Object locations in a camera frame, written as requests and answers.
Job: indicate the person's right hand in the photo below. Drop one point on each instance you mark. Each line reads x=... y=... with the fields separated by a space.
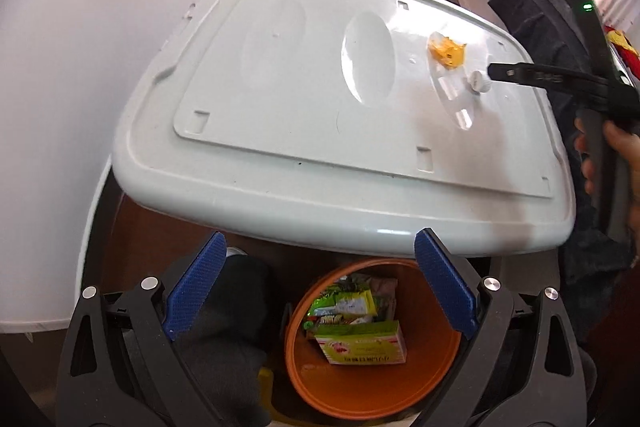
x=627 y=167

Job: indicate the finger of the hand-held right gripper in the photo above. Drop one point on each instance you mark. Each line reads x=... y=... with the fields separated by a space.
x=540 y=76

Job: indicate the green snack packet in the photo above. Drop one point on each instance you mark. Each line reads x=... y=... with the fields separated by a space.
x=345 y=304

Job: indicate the orange plastic bin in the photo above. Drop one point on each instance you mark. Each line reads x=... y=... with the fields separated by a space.
x=375 y=387

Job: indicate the dark snack wrapper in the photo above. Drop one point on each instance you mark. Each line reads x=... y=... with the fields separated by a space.
x=385 y=297

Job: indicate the white plastic lid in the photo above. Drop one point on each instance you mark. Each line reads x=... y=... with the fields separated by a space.
x=300 y=107

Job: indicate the white bottle cap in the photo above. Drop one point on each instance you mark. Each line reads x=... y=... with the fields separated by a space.
x=479 y=82

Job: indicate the red yellow cloth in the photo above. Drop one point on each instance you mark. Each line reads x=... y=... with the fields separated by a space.
x=625 y=52

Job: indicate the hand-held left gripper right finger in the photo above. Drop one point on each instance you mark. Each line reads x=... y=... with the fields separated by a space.
x=445 y=282

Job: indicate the yellow wrapper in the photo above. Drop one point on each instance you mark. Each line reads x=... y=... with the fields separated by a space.
x=446 y=49

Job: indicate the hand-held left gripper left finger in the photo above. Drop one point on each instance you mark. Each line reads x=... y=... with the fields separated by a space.
x=197 y=287

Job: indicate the dark grey cloth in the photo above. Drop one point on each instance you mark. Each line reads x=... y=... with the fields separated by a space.
x=520 y=7

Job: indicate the yellow plastic object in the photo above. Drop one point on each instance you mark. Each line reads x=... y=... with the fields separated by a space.
x=266 y=389

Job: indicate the green cardboard box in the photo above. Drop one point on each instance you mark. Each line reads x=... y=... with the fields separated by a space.
x=362 y=344

